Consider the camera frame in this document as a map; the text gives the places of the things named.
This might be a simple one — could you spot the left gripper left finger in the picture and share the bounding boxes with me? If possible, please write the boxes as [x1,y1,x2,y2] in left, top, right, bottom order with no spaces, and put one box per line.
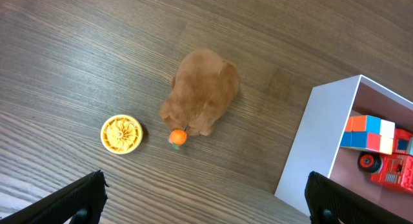
[1,170,108,224]

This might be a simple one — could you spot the yellow round toy disc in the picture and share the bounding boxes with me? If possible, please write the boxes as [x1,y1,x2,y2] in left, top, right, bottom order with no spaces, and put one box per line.
[100,114,143,155]

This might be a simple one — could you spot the brown plush toy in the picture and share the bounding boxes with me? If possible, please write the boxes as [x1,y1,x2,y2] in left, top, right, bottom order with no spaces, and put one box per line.
[160,48,240,136]

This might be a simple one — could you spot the white pink cardboard box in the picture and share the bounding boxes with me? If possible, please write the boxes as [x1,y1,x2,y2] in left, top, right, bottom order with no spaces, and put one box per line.
[274,74,413,222]

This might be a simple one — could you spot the red toy truck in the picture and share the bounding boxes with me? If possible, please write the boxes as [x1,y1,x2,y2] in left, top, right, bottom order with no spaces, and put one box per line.
[358,128,412,194]

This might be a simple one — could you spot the colourful puzzle cube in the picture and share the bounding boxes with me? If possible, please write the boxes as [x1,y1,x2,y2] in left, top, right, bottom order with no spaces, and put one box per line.
[340,115,396,155]

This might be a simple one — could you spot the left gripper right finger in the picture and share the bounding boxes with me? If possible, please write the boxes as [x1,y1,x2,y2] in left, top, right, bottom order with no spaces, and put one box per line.
[305,171,410,224]

